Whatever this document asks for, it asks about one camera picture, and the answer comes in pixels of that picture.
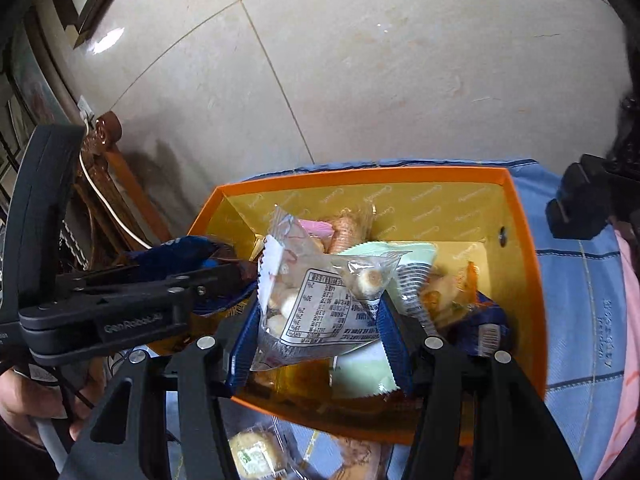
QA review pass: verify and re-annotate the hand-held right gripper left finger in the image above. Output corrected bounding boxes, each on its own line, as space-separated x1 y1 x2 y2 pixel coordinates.
60 305 263 480

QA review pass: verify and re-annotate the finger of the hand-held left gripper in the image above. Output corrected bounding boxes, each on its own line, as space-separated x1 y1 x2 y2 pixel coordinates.
56 259 238 293
170 262 257 308

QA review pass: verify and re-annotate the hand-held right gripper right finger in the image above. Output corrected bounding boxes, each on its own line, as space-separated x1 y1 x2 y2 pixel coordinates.
375 291 583 480

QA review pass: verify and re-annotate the large blue snack packet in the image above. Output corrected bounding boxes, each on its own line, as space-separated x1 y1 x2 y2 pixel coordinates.
125 236 261 316

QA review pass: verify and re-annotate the clear round biscuit packet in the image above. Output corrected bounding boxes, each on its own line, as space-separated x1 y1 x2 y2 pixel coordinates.
270 206 328 258
250 235 416 371

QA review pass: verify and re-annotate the orange cardboard box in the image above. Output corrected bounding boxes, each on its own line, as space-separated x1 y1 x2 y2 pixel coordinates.
150 166 548 446

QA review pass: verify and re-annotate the person's left forearm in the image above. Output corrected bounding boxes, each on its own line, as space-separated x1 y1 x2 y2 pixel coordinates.
0 417 56 480

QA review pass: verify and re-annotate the person's left hand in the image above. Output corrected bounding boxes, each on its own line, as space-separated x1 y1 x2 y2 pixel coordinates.
0 367 106 441

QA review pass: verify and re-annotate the mint green snack packet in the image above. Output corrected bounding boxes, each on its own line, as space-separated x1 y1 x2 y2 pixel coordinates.
327 241 440 397

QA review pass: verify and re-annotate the small blue snack packet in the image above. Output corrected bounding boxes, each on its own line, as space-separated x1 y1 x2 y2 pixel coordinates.
447 290 512 358

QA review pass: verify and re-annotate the carved wooden chair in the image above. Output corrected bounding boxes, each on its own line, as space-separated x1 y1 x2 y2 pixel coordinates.
65 112 173 271

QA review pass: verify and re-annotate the clear bread packet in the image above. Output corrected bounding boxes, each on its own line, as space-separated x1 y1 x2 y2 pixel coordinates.
330 435 391 480

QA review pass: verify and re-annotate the green label rice cracker packet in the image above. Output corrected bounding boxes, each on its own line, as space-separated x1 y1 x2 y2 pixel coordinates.
327 212 373 253

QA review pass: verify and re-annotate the blue checked tablecloth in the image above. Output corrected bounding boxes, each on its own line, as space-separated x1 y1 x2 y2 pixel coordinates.
165 159 631 480

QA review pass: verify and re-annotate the framed picture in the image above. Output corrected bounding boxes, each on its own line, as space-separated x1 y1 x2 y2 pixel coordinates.
0 10 76 171

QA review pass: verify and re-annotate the pink cloth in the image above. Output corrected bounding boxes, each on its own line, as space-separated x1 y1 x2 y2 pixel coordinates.
590 220 640 480

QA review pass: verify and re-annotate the dark carved wooden furniture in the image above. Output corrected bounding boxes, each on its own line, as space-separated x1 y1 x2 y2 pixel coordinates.
545 85 640 241

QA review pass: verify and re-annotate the black cable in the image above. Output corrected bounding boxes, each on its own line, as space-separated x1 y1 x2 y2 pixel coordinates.
55 360 96 411

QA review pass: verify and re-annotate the white power cable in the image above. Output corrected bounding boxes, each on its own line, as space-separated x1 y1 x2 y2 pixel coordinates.
77 120 153 251

